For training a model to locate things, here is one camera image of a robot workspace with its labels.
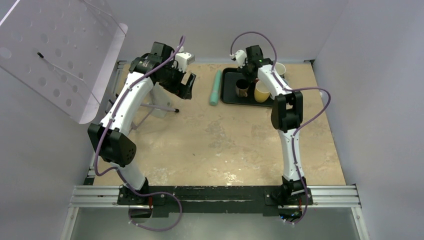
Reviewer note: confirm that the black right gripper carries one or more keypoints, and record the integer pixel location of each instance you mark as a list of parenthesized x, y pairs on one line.
[(250, 78)]

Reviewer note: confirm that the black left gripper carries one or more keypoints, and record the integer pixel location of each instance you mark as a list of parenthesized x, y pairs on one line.
[(180, 89)]

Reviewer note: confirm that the brown mug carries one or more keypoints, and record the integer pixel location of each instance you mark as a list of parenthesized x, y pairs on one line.
[(241, 88)]

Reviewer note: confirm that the yellow mug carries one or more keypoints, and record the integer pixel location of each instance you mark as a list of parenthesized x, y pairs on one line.
[(261, 92)]

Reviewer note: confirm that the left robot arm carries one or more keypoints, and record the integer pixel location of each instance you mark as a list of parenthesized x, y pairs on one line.
[(163, 66)]

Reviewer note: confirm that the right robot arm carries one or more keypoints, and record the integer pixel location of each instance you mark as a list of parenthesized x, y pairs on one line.
[(286, 117)]

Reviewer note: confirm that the black plastic tray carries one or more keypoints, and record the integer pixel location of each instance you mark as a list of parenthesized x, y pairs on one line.
[(228, 95)]

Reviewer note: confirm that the white cup on table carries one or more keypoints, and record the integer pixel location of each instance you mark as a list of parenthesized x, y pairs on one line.
[(280, 69)]

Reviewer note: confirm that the clear perforated acrylic panel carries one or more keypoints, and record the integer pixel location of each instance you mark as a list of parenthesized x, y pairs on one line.
[(65, 50)]

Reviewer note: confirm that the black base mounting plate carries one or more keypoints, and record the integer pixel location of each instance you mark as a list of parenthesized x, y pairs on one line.
[(163, 200)]

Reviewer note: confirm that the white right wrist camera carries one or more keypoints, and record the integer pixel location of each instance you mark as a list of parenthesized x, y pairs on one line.
[(239, 57)]

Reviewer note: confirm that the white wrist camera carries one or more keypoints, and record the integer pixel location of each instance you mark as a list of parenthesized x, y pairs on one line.
[(182, 60), (239, 57)]

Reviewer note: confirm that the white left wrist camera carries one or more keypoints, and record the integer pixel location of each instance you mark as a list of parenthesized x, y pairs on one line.
[(182, 60)]

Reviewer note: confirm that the small camera tripod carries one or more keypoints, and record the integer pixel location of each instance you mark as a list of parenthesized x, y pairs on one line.
[(152, 107)]

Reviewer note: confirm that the aluminium frame rail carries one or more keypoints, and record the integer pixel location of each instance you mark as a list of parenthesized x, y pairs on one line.
[(216, 172)]

